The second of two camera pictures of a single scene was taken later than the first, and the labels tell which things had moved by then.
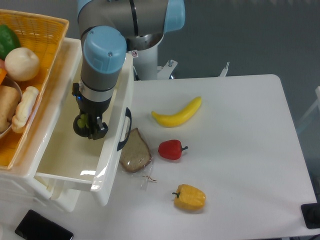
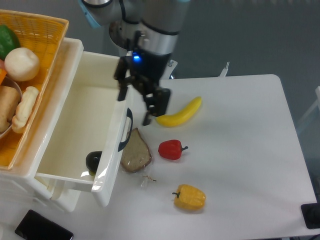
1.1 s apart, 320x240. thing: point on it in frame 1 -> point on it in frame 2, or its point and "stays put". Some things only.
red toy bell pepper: (171, 149) stays put
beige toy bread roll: (10, 99) stays put
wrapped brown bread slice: (135, 154) stays put
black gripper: (94, 109) -> (146, 71)
